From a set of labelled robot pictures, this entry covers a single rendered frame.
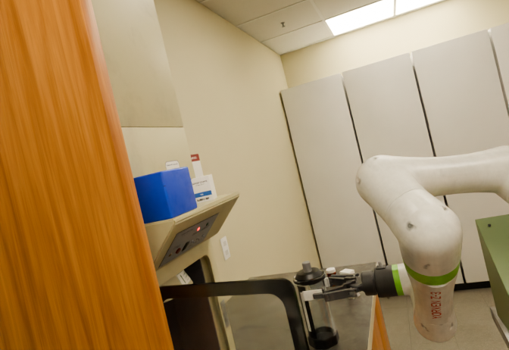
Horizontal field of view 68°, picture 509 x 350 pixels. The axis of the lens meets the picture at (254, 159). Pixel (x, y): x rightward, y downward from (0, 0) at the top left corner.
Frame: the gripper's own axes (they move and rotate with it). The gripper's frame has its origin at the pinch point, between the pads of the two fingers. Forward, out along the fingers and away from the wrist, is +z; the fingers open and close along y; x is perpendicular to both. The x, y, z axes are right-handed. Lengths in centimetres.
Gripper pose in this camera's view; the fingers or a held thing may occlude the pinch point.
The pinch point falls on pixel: (313, 289)
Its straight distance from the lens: 134.0
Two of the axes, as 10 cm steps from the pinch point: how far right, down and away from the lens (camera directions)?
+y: -3.4, 0.8, -9.4
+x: 2.4, 9.7, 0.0
